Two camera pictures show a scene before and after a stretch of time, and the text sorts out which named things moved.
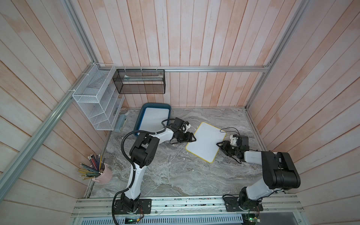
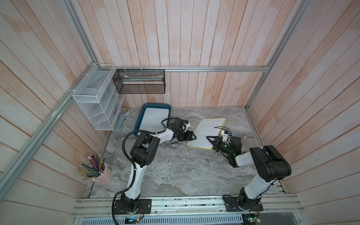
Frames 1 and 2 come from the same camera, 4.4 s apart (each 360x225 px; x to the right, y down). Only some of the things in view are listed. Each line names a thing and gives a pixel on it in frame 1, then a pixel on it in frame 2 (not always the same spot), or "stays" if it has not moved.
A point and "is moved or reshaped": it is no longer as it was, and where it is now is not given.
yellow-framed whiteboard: [207, 137] is moved or reshaped
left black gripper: [187, 139] stays
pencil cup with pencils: [96, 169] stays
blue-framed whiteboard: [151, 116] stays
